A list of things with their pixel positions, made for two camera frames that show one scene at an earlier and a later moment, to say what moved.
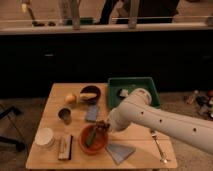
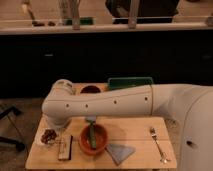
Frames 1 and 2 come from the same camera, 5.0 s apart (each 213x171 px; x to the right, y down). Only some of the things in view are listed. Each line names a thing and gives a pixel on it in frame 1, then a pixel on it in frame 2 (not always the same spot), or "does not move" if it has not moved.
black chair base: x=19 y=144 does not move
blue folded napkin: x=119 y=152 does not move
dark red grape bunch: x=102 y=126 → x=49 y=134
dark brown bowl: x=90 y=89 does not move
